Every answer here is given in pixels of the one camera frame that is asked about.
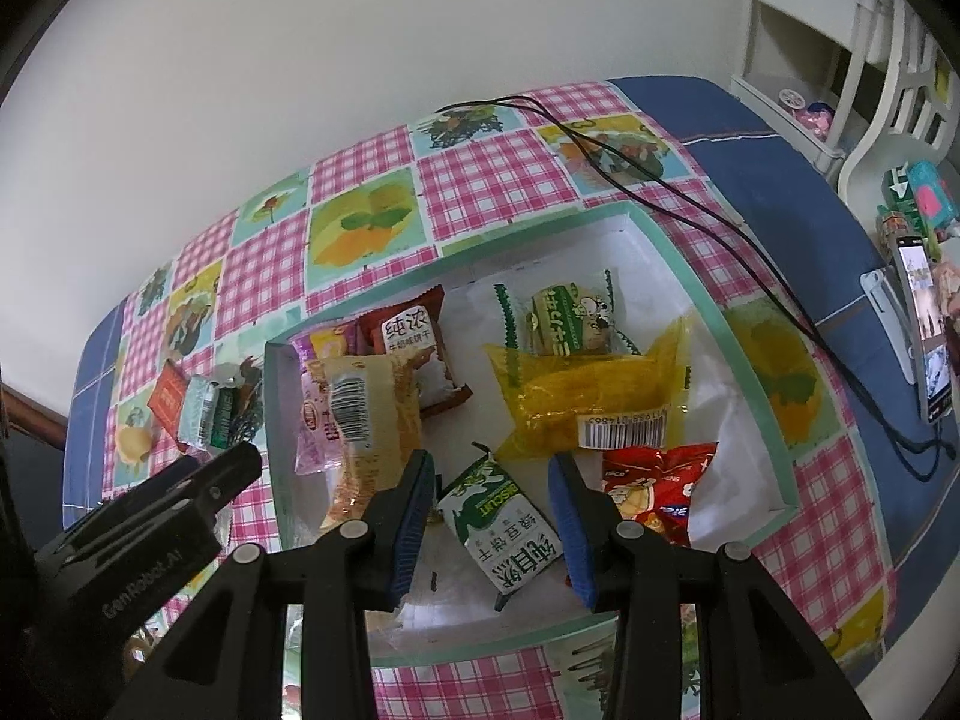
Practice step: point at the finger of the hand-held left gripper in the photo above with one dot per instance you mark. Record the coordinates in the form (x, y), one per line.
(229, 476)
(154, 484)

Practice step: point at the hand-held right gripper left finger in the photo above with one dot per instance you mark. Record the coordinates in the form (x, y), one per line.
(409, 525)

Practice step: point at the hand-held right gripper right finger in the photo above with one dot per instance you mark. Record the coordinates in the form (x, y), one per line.
(574, 532)

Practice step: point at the green and white biscuit packet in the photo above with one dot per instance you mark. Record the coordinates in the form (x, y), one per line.
(502, 532)

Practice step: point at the orange bread packet with barcode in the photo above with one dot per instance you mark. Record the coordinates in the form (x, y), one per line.
(375, 420)

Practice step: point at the white tray with teal rim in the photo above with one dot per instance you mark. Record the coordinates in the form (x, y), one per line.
(675, 285)

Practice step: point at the dark green snack packet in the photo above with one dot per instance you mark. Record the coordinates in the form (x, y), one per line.
(232, 416)

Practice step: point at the teal small snack packet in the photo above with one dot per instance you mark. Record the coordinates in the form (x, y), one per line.
(196, 412)

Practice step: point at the red flat snack packet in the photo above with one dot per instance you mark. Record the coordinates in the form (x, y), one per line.
(169, 397)

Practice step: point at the red cartoon snack packet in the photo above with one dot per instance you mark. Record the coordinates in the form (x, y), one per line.
(660, 487)

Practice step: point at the purple snack packet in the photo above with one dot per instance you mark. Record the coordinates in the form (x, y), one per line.
(315, 420)

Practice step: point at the yellow translucent snack packet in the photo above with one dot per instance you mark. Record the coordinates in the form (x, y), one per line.
(570, 397)

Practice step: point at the brown biscuit packet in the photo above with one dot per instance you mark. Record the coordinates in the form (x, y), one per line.
(427, 367)

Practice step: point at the green striped clear snack packet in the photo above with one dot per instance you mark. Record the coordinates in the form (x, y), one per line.
(570, 315)

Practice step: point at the pink checked picture tablecloth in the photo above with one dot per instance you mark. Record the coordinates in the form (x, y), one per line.
(480, 187)

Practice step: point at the white phone stand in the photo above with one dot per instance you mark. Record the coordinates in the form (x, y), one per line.
(881, 300)

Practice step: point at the blue checked cloth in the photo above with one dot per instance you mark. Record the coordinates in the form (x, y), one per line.
(787, 187)

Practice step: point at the black smartphone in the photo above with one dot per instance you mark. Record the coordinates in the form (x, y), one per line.
(930, 315)

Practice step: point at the pink small toy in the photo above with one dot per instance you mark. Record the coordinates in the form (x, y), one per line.
(814, 118)

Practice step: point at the pile of colourful packets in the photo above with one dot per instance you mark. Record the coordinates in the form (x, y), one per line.
(926, 191)

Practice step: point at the white chair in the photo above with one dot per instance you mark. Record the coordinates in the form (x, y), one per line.
(911, 90)

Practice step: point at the brown wooden frame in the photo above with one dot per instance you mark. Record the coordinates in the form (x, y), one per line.
(30, 416)

